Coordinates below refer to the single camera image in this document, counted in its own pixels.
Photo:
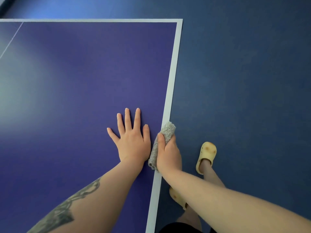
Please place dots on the person's left hand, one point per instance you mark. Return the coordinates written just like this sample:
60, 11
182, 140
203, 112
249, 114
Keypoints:
133, 148

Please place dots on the person's left forearm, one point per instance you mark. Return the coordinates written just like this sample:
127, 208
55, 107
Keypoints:
92, 201

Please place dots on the person's right hand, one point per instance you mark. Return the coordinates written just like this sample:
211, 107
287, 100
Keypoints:
170, 157

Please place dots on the grey cleaning cloth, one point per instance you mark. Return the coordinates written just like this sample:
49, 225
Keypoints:
168, 128

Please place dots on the black shorts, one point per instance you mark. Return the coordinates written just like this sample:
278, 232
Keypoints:
179, 228

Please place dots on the cream slipper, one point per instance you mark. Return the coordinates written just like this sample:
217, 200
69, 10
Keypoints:
207, 152
177, 197

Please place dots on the blue table tennis table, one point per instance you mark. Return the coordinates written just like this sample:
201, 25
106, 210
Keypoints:
73, 82

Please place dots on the cream left slipper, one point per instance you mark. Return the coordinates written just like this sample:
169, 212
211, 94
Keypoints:
177, 197

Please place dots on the person's left leg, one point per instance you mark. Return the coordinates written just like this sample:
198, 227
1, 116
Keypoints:
190, 218

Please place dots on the person's right forearm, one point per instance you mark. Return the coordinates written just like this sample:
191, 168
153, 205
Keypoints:
230, 203

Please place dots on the cream right slipper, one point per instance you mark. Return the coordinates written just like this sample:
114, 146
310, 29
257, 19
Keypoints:
207, 152

